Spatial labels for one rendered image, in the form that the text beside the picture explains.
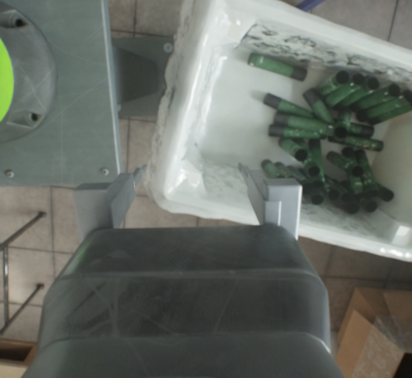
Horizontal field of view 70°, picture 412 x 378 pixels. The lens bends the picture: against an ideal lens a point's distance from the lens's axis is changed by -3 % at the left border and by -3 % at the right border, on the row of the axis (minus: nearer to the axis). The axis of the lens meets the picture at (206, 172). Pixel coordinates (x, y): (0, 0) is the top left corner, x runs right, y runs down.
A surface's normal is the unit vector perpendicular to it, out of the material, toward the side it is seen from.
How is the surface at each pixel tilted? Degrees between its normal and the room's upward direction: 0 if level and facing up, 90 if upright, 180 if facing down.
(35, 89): 69
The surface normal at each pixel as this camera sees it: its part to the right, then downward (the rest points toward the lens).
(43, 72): 0.90, 0.13
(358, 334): -0.90, -0.01
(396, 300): 0.14, -0.73
